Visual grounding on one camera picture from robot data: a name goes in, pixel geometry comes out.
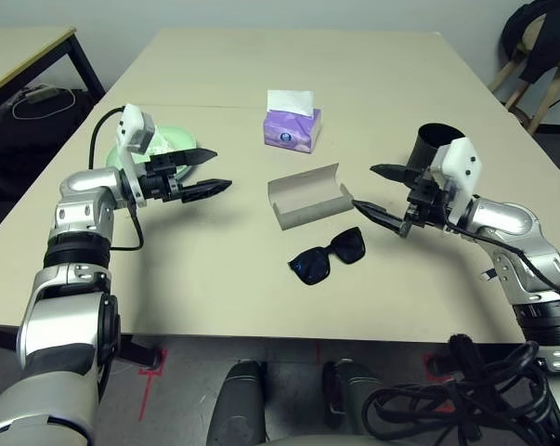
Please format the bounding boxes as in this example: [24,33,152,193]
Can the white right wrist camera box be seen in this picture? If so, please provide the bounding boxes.
[431,138,483,224]

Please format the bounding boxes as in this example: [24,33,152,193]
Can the dark grey robot left leg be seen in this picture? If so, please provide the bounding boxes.
[206,360,269,446]

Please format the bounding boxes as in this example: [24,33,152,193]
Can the wooden stool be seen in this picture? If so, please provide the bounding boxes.
[487,8,560,136]

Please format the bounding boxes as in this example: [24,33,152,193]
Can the dark grey robot leg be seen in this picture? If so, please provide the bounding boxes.
[323,358,387,438]
[206,360,269,446]

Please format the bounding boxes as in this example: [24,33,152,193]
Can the thin white cable loop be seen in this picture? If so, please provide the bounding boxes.
[12,85,79,123]

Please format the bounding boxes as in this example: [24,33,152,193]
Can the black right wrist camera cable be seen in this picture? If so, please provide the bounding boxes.
[446,222,560,298]

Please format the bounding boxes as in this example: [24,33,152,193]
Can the light green plate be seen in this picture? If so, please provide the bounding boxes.
[105,124,200,185]

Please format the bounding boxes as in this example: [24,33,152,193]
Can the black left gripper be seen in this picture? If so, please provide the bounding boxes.
[138,148,233,204]

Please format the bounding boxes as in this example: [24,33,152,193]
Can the black sunglasses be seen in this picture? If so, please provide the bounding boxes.
[288,226,368,288]

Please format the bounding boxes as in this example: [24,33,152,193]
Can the purple tissue pack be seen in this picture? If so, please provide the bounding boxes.
[262,109,323,155]

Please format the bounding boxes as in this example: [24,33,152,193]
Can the black jacket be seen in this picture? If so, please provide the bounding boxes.
[500,0,560,83]

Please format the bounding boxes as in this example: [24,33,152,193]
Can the white pop-up tissue sheet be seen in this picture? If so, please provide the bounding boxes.
[266,89,316,117]

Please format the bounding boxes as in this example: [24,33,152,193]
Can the small wooden side table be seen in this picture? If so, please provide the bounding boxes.
[0,27,107,101]

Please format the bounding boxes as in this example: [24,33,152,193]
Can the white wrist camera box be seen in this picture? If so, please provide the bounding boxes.
[115,103,158,208]
[431,138,483,224]

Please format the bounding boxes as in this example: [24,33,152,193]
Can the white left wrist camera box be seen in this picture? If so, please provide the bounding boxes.
[115,103,158,208]

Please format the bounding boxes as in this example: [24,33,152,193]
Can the black cable bundle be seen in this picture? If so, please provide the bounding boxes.
[358,333,560,446]

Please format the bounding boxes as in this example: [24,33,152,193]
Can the black cup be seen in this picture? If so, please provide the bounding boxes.
[407,122,469,187]

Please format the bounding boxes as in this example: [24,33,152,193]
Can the black left wrist camera cable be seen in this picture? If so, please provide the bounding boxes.
[88,106,145,252]

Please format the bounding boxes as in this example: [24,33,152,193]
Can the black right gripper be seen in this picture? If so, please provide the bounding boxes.
[352,163,450,239]

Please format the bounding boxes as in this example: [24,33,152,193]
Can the dark grey robot right leg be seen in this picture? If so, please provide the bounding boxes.
[323,358,387,438]

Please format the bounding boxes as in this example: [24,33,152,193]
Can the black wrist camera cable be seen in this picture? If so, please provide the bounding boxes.
[446,222,560,298]
[88,106,145,252]

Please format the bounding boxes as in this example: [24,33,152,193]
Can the grey glasses case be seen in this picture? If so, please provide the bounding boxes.
[267,162,357,232]

